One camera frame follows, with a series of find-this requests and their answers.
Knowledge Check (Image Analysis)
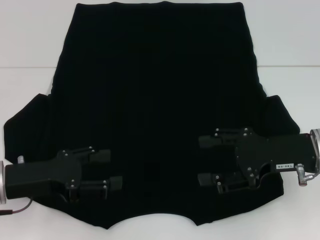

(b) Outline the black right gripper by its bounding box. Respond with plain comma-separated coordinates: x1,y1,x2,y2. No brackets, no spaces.
198,127,318,188

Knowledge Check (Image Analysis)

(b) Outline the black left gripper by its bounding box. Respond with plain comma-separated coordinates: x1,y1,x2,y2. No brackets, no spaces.
4,146,124,202

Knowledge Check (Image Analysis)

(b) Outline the black shirt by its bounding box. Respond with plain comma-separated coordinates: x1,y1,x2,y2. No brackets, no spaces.
4,1,301,225

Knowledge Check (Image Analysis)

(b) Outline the left gripper cable with plugs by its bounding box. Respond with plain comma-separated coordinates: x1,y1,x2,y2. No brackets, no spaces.
0,154,35,216

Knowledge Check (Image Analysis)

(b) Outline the gripper cable with plugs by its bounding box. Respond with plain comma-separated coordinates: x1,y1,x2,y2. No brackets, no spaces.
294,139,320,188
0,154,35,216

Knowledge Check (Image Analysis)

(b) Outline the right gripper cable with plugs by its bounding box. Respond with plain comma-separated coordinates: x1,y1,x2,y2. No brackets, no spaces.
294,139,320,188

